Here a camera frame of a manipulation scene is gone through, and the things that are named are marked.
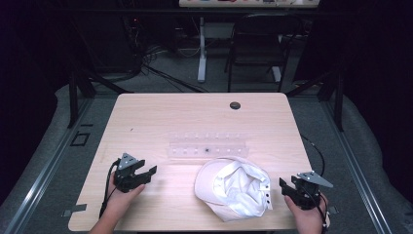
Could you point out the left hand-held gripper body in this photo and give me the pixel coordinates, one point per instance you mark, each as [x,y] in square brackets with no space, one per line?
[125,177]

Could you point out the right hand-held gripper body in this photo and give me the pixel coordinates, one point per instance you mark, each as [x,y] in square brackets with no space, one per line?
[307,193]

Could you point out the white baseball cap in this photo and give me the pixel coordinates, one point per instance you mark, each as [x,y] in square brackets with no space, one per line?
[233,190]

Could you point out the person's left hand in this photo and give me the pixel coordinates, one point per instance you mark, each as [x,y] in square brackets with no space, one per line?
[118,200]

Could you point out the person's right hand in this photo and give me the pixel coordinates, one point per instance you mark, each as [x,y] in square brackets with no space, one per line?
[305,219]

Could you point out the grey tape strip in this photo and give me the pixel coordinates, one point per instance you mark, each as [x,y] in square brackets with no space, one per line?
[74,209]

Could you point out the clear plastic rack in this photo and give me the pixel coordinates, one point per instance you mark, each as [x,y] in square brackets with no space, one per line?
[207,146]

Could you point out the black metal stand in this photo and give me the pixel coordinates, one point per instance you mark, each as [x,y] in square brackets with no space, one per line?
[81,87]
[334,94]

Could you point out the dark round table grommet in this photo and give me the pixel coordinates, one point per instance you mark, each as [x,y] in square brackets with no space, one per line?
[235,105]

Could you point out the white desk leg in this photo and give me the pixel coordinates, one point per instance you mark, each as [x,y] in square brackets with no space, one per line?
[202,52]
[276,74]

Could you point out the black chair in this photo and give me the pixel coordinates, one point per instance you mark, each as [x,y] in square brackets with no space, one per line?
[259,48]

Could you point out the aluminium floor rail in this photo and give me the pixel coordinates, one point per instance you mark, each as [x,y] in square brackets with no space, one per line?
[48,165]
[357,165]

